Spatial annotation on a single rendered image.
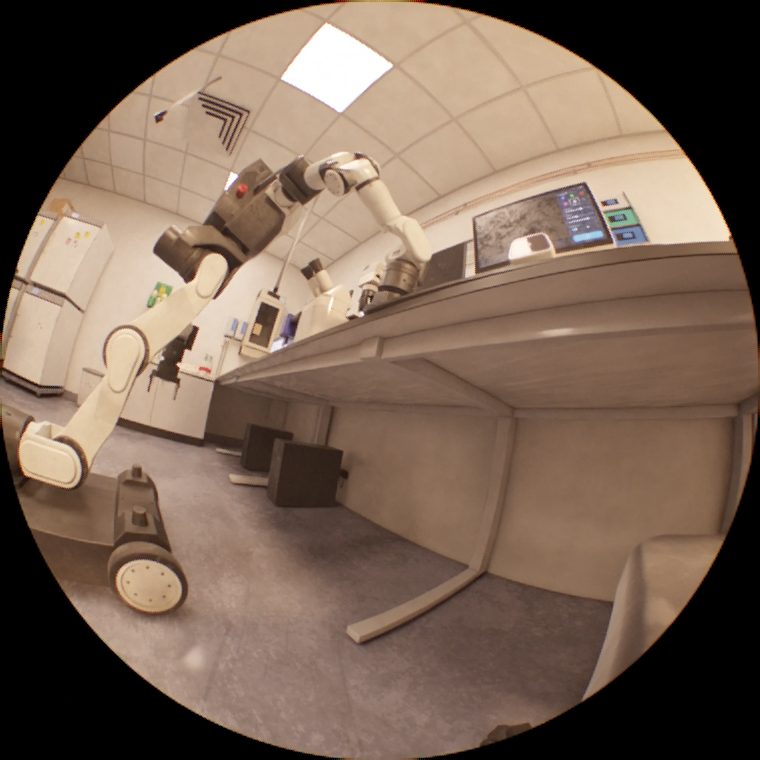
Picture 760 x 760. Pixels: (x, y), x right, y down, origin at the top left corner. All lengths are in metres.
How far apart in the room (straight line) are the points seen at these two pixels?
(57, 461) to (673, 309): 1.10
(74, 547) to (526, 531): 1.41
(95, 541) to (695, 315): 1.02
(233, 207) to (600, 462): 1.52
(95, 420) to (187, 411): 2.10
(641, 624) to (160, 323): 0.90
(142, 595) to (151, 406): 2.31
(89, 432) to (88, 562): 0.32
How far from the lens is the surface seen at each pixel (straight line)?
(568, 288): 0.31
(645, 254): 0.30
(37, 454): 0.83
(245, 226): 0.90
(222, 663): 0.69
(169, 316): 0.80
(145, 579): 0.71
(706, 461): 1.20
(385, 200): 0.66
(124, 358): 0.74
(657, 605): 0.19
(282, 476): 1.56
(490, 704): 0.72
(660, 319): 0.33
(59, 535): 0.75
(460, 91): 2.20
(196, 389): 2.83
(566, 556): 1.17
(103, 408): 0.78
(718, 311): 0.37
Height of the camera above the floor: 0.56
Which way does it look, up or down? 11 degrees up
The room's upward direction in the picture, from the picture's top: 10 degrees clockwise
